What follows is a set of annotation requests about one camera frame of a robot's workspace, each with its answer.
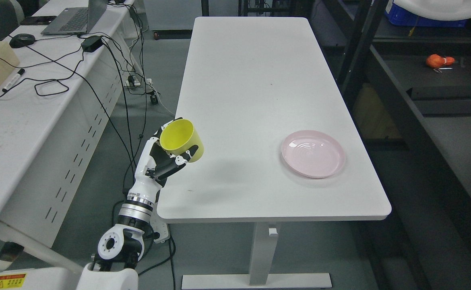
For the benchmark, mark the blue plastic bin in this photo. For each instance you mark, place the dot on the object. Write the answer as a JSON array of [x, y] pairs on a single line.
[[401, 17]]

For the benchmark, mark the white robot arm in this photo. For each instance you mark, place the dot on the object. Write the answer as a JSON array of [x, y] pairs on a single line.
[[120, 249]]

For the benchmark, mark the black computer mouse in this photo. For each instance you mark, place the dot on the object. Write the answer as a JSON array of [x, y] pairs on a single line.
[[22, 40]]

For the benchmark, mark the white power strip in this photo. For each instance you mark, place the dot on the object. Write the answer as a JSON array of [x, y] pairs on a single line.
[[137, 84]]

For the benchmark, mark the yellow plastic cup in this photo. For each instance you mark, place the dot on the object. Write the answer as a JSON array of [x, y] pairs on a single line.
[[180, 135]]

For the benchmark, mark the black smartphone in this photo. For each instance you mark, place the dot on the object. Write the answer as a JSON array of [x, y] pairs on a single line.
[[38, 20]]

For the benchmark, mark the white side desk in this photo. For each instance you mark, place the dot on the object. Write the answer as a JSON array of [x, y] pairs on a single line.
[[50, 125]]

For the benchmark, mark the white table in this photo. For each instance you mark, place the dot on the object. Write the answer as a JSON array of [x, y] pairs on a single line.
[[240, 215]]

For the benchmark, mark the black power adapter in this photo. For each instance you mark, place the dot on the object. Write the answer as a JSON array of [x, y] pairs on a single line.
[[92, 43]]

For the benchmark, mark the orange toy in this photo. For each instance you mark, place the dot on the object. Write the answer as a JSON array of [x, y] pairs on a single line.
[[437, 61]]

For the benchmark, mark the pink plastic plate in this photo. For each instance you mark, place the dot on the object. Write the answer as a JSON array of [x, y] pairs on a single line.
[[313, 154]]

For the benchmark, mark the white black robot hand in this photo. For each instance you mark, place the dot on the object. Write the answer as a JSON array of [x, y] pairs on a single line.
[[154, 167]]

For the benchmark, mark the dark metal shelf rack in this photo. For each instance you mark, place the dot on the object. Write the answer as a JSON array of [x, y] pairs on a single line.
[[431, 107]]

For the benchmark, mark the grey laptop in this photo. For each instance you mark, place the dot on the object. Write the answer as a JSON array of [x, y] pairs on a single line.
[[77, 20]]

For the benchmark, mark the black white marker pen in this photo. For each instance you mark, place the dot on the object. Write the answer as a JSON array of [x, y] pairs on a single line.
[[13, 80]]

